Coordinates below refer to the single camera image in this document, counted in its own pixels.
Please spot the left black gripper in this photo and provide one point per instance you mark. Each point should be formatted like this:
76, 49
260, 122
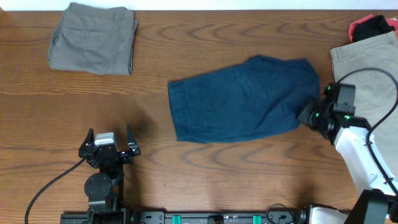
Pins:
127, 158

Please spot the black garment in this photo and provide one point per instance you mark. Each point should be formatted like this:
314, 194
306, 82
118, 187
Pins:
371, 28

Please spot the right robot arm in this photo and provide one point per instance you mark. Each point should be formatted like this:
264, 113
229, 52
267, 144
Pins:
372, 177

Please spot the red garment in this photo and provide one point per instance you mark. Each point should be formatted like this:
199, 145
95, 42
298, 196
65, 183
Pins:
353, 26

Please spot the khaki beige shorts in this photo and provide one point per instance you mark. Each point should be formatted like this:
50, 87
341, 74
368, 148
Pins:
375, 92

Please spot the navy blue shorts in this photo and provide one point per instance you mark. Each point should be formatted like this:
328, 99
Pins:
256, 99

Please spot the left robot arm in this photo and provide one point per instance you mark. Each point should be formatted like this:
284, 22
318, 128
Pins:
104, 189

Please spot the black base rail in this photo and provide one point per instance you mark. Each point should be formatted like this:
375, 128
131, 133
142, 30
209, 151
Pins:
278, 216

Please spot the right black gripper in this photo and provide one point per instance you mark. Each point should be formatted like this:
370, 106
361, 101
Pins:
304, 114

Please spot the folded grey shorts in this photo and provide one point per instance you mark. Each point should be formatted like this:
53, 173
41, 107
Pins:
94, 40

